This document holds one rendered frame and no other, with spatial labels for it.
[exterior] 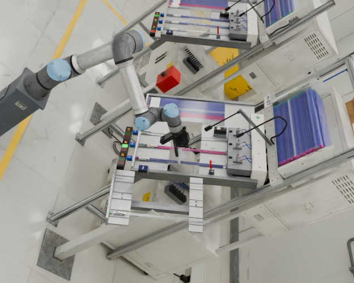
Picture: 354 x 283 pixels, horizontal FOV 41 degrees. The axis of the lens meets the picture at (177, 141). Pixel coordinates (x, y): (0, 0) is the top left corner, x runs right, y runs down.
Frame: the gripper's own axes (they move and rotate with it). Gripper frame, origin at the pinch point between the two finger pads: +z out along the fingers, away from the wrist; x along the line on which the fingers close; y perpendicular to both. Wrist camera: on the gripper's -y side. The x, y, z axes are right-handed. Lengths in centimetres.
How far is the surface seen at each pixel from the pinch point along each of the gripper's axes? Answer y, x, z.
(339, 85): 123, 230, 141
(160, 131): -14.8, 25.6, 2.8
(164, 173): -8.5, -9.9, 3.6
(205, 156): 12.8, 7.5, 9.9
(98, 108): -85, 104, 40
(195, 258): -7, -10, 89
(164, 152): -10.5, 7.5, 3.9
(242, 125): 34, 38, 15
